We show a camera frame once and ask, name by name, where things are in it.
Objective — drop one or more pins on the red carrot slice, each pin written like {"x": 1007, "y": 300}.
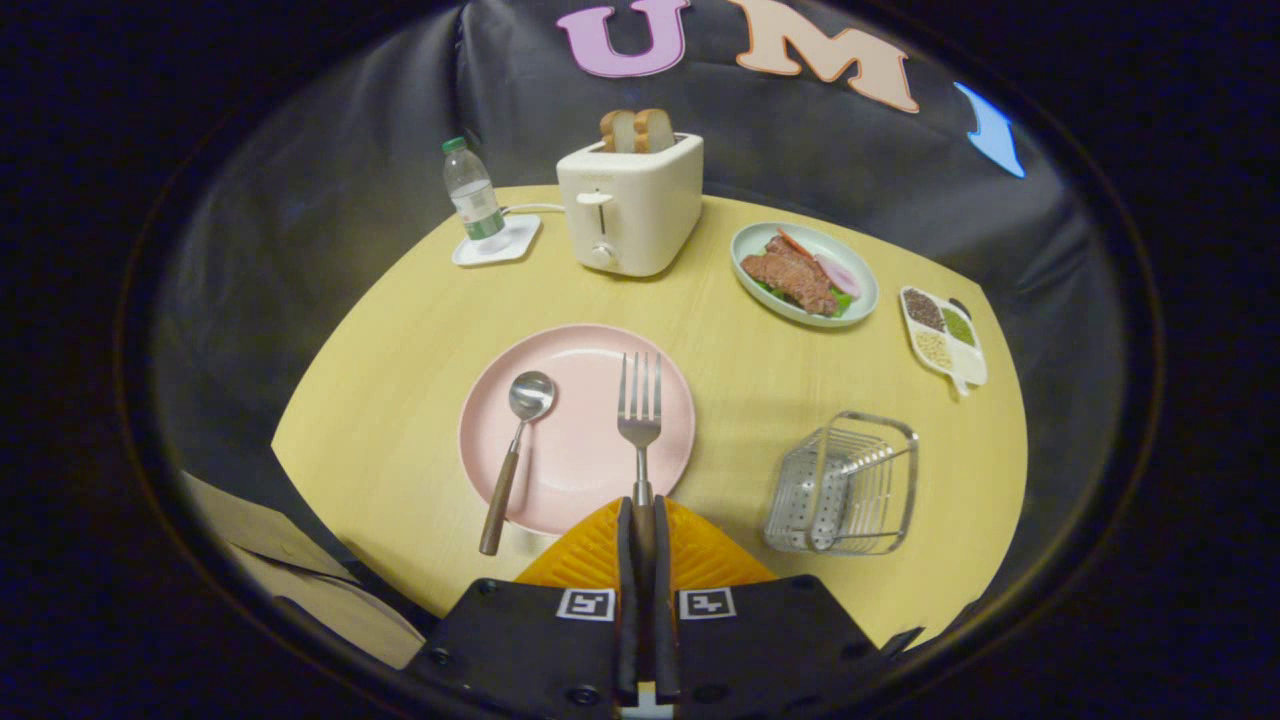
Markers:
{"x": 793, "y": 242}

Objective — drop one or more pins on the green lettuce leaf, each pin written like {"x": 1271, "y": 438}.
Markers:
{"x": 843, "y": 303}

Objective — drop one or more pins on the white divided condiment dish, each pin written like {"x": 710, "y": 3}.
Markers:
{"x": 970, "y": 365}

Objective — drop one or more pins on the pale green plate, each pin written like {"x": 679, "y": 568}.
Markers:
{"x": 750, "y": 245}

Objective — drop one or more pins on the white square coaster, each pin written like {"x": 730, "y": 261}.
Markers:
{"x": 520, "y": 235}

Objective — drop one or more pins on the toast slice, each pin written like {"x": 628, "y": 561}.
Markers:
{"x": 655, "y": 130}
{"x": 617, "y": 132}

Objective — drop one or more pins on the clear plastic water bottle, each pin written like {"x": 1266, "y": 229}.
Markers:
{"x": 472, "y": 195}

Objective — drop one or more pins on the green grains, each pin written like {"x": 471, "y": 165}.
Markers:
{"x": 958, "y": 327}

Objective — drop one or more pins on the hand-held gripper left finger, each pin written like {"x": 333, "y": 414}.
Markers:
{"x": 627, "y": 620}

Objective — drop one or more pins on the brown meat slice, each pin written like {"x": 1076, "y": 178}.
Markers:
{"x": 790, "y": 275}

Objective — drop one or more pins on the black table grommet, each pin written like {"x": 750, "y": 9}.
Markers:
{"x": 962, "y": 305}

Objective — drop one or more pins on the beige grains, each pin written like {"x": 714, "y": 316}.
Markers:
{"x": 933, "y": 349}

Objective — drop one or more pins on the pink plate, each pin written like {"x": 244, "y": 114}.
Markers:
{"x": 580, "y": 450}

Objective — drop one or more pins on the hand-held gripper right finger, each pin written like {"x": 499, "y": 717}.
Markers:
{"x": 665, "y": 640}

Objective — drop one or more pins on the pink ham slice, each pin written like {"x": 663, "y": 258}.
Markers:
{"x": 840, "y": 277}

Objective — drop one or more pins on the white toaster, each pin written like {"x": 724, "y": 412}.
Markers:
{"x": 640, "y": 210}

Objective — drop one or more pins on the dark brown grains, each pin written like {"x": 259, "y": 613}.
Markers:
{"x": 923, "y": 309}

